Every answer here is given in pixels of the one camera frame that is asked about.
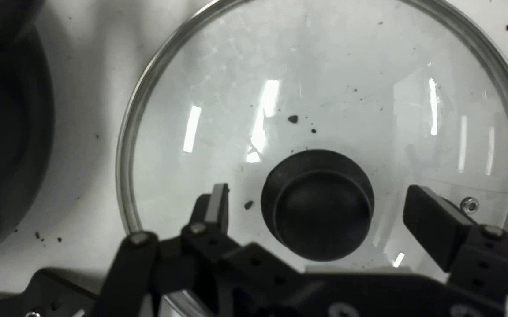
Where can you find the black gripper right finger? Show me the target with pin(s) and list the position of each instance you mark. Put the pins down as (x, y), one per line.
(436, 224)

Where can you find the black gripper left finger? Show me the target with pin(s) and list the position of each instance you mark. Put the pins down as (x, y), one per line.
(218, 212)

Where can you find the glass pot lid black knob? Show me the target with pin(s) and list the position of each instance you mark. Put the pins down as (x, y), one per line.
(318, 115)

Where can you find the black cooking pot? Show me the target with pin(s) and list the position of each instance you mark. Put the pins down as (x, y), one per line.
(27, 109)

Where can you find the white plastic tray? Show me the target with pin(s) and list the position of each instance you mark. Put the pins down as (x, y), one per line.
(62, 259)

